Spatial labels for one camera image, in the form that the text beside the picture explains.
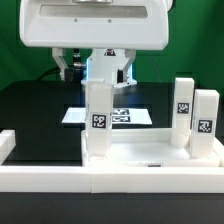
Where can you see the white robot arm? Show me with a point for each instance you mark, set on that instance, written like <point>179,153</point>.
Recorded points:
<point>102,62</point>

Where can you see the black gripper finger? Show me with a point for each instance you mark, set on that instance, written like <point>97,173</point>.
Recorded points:
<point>66,71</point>
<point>124,60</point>

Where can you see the white U-shaped fence wall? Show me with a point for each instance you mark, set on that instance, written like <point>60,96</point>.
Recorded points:
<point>120,174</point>

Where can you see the white desk top tray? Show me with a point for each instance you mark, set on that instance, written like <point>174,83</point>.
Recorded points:
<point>144,148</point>

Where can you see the fiducial marker sheet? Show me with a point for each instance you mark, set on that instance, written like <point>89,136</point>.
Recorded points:
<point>128,116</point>

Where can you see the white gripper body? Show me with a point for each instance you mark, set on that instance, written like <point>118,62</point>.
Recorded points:
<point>119,24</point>

